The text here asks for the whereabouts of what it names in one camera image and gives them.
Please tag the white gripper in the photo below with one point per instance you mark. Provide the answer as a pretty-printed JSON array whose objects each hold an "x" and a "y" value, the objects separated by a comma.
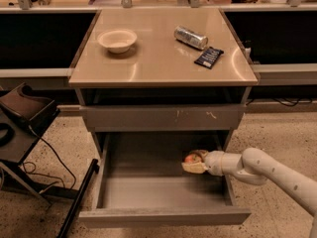
[{"x": 213, "y": 163}]

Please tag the red apple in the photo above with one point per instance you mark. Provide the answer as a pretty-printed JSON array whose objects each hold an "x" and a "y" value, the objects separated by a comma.
[{"x": 193, "y": 158}]

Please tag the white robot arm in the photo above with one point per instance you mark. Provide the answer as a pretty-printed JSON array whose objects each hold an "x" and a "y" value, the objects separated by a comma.
[{"x": 255, "y": 167}]

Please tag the closed grey top drawer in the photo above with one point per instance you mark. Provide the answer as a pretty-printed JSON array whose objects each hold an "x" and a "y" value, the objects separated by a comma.
[{"x": 145, "y": 118}]

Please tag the open grey middle drawer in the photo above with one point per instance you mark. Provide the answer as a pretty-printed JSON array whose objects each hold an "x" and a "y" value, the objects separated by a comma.
[{"x": 141, "y": 183}]

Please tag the grey drawer cabinet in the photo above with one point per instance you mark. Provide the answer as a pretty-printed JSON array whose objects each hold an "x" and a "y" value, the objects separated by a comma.
[{"x": 160, "y": 70}]

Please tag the dark blue snack packet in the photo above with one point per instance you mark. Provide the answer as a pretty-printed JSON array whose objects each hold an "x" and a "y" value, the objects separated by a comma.
[{"x": 209, "y": 57}]

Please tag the black bar on floor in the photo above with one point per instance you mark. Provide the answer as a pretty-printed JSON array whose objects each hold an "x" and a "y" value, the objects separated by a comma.
[{"x": 93, "y": 169}]

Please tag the silver soda can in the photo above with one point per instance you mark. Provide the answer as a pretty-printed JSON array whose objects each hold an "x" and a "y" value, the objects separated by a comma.
[{"x": 190, "y": 38}]

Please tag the white paper bowl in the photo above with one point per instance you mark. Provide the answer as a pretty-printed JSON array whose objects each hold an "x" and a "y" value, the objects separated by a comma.
[{"x": 117, "y": 41}]

